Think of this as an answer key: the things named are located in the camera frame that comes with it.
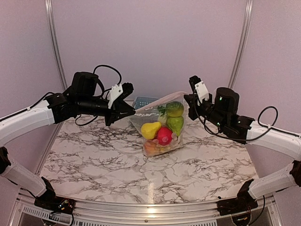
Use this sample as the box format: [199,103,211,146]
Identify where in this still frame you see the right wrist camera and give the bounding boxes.
[189,75,210,106]

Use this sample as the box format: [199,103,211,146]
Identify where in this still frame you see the clear zip top bag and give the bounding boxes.
[130,91,187,157]

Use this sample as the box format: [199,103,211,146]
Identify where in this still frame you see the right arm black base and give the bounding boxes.
[217,179,258,216]

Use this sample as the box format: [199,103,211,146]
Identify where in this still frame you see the right aluminium frame post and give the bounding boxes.
[228,0,253,89]

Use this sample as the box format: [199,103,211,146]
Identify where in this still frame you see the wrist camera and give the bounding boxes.
[189,75,210,106]
[108,82,134,109]

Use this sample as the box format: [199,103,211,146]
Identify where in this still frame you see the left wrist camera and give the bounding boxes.
[108,82,134,109]

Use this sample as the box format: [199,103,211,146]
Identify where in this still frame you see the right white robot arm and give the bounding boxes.
[184,85,301,211]

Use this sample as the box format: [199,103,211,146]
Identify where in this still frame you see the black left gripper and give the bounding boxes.
[77,95,135,125]

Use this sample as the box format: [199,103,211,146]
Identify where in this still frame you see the green fake pear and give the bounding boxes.
[166,116,184,136]

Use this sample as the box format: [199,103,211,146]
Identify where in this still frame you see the aluminium frame post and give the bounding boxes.
[45,0,67,89]
[228,0,253,89]

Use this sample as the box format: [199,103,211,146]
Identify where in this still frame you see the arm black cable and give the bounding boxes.
[75,65,123,125]
[195,105,279,142]

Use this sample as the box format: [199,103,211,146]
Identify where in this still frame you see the red fake apple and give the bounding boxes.
[157,127,173,146]

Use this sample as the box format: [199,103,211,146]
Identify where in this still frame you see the left aluminium frame post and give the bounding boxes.
[45,0,67,89]

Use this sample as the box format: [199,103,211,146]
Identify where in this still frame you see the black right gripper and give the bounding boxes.
[185,93,227,129]

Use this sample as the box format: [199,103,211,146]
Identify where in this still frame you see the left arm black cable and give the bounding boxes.
[75,65,123,125]

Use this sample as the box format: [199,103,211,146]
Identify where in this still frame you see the front aluminium table rail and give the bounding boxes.
[9,189,283,226]

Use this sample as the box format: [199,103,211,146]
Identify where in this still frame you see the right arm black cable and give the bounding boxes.
[195,105,279,142]

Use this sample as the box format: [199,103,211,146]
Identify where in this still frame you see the light blue plastic basket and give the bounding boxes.
[133,96,158,109]

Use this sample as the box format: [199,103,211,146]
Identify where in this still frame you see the orange fake peach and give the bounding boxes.
[143,140,164,157]

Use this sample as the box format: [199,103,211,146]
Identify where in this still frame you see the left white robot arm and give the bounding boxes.
[0,72,135,210]

